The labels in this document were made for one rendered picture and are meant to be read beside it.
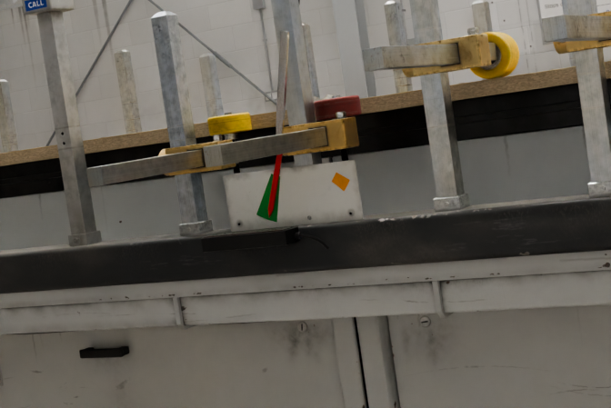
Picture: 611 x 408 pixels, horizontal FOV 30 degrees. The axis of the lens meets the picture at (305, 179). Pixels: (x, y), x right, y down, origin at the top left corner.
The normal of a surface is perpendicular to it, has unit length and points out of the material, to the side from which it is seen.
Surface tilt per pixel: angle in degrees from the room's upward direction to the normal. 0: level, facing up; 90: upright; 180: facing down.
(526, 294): 90
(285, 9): 90
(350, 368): 90
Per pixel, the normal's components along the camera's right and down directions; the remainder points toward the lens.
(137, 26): -0.47, 0.11
